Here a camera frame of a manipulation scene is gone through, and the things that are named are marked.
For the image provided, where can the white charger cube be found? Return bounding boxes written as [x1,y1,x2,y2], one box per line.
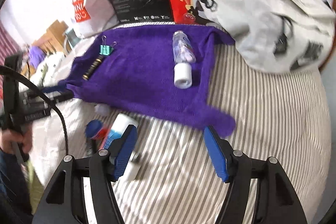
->
[122,152,141,181]

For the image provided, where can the white blue bottle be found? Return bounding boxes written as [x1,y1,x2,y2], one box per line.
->
[100,113,138,149]

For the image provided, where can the blue lid vaseline jar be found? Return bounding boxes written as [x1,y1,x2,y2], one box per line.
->
[85,119,109,140]

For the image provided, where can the small white cap bottle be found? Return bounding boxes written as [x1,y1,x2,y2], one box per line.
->
[94,104,110,117]

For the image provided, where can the black gold tube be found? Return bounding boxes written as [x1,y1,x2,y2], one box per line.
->
[82,55,105,81]

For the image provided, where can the teal binder clip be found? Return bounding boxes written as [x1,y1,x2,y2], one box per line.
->
[100,35,117,56]

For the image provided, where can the white tape roll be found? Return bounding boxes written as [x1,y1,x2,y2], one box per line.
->
[174,63,193,89]

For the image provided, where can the clear pill bottle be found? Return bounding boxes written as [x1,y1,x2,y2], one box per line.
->
[173,30,196,64]

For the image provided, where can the dark blue sleeve forearm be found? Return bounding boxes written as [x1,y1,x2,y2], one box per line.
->
[1,151,33,223]

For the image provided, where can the person's left hand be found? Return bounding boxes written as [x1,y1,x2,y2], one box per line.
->
[1,124,33,154]

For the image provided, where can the white patterned pillow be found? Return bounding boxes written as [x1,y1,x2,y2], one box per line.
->
[19,52,66,88]

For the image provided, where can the purple plush toy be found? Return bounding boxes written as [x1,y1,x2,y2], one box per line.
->
[29,46,46,69]

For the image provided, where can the wooden bed headboard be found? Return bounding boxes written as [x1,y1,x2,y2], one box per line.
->
[32,20,68,56]

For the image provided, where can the teal kettle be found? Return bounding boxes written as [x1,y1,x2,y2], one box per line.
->
[64,27,81,49]

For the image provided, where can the purple towel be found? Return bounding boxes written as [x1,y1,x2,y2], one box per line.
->
[62,24,236,137]

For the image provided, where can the white Miniso plastic bag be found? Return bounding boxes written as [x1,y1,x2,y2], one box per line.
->
[68,0,119,39]

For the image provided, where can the grey Nike waist bag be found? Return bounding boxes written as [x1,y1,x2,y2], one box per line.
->
[198,0,335,74]

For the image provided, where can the black cable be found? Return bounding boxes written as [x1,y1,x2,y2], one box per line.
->
[0,65,70,156]

